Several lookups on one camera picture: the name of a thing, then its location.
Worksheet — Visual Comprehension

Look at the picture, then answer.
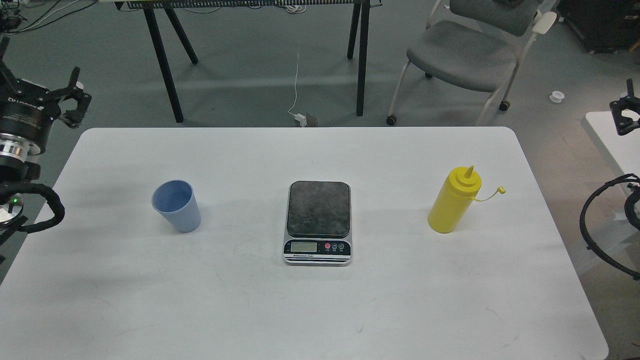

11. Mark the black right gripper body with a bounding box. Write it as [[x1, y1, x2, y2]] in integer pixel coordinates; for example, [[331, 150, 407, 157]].
[[609, 97, 640, 136]]

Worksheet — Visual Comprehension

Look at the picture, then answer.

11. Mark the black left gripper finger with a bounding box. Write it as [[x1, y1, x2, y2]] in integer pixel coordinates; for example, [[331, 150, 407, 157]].
[[50, 66, 93, 130], [0, 36, 18, 88]]

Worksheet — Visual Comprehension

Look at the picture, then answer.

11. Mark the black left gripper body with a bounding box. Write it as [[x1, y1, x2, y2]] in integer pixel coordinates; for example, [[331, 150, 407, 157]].
[[0, 79, 61, 147]]

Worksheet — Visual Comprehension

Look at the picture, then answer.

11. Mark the blue ribbed plastic cup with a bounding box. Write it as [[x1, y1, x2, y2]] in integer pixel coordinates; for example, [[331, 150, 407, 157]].
[[151, 179, 202, 233]]

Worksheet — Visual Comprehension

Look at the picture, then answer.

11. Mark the yellow squeeze bottle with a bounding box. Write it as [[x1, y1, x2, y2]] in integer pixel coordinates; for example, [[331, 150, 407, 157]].
[[427, 165, 506, 234]]

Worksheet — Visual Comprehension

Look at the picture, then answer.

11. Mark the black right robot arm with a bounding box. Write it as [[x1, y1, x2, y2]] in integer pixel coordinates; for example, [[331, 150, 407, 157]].
[[578, 79, 639, 281]]

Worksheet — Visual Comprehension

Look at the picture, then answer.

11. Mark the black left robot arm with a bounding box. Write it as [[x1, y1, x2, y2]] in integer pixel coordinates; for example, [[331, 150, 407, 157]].
[[0, 62, 92, 243]]

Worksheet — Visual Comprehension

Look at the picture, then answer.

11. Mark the digital kitchen scale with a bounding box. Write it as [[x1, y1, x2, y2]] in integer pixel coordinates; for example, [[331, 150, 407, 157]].
[[282, 180, 354, 267]]

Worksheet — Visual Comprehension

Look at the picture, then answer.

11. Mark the white side table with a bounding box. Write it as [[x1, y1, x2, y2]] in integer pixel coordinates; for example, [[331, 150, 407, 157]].
[[582, 111, 640, 176]]

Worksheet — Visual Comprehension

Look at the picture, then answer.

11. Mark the black cabinet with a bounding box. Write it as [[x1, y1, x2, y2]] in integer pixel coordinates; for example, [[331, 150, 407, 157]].
[[557, 0, 640, 54]]

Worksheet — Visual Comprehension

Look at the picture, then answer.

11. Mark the small white spool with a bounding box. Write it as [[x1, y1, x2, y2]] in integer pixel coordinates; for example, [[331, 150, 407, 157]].
[[548, 90, 565, 104]]

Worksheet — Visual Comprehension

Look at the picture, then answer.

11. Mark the grey office chair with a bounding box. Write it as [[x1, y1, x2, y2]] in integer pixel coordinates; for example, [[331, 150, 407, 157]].
[[386, 0, 558, 126]]

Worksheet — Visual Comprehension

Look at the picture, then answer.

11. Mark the black trestle desk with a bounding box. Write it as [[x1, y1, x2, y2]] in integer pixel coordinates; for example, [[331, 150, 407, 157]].
[[114, 0, 383, 124]]

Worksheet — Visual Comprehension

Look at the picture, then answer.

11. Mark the white cable with plug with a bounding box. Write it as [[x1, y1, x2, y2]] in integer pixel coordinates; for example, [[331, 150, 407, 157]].
[[287, 40, 319, 127]]

